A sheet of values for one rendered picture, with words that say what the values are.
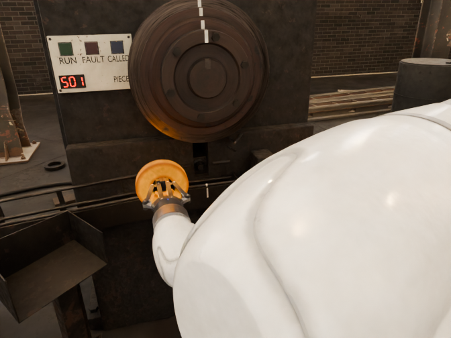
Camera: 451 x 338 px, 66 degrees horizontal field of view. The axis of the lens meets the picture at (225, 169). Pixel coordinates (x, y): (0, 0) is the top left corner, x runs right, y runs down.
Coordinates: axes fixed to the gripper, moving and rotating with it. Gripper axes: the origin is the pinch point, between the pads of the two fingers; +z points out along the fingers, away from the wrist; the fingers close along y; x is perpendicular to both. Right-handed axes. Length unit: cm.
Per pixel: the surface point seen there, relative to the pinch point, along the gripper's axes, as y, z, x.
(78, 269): -27.4, -5.3, -23.6
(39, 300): -36.5, -14.3, -24.2
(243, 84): 29.1, 11.7, 24.1
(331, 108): 249, 305, -87
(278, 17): 50, 36, 42
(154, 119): 0.8, 19.7, 12.4
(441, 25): 362, 272, 15
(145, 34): 0.6, 21.1, 38.8
